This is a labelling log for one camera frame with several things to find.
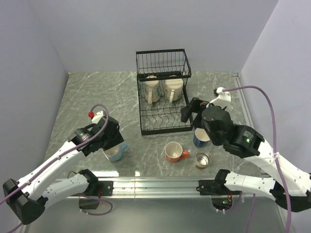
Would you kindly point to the dark blue mug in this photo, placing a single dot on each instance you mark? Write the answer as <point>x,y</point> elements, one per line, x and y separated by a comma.
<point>200,139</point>

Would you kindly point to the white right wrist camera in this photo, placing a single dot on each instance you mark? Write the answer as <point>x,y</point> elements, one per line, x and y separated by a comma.
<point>222,98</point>

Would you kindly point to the cream mug green interior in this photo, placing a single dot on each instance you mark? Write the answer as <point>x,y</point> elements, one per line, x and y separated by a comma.
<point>173,89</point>

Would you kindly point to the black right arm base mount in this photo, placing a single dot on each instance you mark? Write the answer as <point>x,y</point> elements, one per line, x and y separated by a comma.
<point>209,188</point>

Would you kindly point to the tall cream coral-pattern mug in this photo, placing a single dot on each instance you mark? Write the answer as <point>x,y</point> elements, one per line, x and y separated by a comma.
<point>152,93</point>

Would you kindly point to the orange mug white interior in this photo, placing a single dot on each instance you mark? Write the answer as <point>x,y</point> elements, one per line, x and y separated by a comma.
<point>174,152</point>

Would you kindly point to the light blue mug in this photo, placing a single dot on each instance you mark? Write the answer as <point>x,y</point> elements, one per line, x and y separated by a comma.
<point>115,153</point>

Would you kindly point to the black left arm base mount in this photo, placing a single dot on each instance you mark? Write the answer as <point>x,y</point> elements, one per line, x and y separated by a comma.
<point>99,189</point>

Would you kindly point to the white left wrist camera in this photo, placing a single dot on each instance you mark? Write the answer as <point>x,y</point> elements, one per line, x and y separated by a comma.
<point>96,117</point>

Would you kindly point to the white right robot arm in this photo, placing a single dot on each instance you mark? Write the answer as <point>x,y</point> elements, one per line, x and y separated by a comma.
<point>246,143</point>

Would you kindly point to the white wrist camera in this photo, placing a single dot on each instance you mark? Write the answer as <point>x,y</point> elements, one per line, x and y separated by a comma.
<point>96,117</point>
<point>222,98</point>

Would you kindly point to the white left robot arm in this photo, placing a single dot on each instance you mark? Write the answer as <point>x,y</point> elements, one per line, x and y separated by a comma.
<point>82,143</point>

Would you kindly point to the black wire dish rack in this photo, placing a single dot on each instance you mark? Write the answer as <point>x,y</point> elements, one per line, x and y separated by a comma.
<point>161,117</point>

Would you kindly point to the aluminium rail table edge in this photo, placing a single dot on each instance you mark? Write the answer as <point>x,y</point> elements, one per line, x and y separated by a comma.
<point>143,187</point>

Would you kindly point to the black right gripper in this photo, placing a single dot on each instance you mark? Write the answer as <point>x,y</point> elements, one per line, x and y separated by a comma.
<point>198,104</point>

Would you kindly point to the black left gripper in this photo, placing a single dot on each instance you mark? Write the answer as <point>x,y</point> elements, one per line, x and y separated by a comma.
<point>117,139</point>

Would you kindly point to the stainless steel cup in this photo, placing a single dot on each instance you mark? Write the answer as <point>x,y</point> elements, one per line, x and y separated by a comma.
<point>203,158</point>

